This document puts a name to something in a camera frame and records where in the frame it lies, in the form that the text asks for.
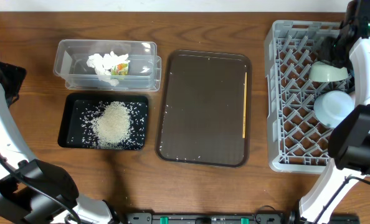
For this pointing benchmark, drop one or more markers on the wooden chopstick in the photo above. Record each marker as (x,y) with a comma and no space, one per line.
(244,107)

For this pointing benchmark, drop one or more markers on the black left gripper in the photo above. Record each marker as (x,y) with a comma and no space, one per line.
(12,76)

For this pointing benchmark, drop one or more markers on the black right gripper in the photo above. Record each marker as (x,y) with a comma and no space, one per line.
(324,56)

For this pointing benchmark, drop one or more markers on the clear plastic bin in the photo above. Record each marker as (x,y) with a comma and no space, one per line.
(144,72)

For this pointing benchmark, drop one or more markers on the white rice pile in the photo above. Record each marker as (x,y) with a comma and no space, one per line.
(113,125)

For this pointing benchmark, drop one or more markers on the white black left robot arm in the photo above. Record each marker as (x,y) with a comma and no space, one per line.
(31,190)

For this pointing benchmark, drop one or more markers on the grey dishwasher rack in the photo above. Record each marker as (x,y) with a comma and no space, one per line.
(297,140)

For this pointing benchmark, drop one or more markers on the brown serving tray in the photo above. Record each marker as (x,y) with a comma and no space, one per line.
(202,109)

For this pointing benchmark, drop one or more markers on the black plastic tray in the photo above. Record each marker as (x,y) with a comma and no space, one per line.
(75,103)

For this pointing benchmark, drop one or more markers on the white tissue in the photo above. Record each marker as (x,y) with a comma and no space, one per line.
(106,76)
(98,62)

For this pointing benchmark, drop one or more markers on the mint green bowl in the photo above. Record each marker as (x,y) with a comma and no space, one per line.
(322,72)

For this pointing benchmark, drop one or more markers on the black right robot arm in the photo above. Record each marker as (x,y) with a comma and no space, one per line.
(349,142)

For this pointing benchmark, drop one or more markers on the light blue white bowl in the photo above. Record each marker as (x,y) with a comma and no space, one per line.
(333,107)

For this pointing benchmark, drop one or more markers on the green orange snack wrapper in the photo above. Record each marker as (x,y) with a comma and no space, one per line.
(120,69)

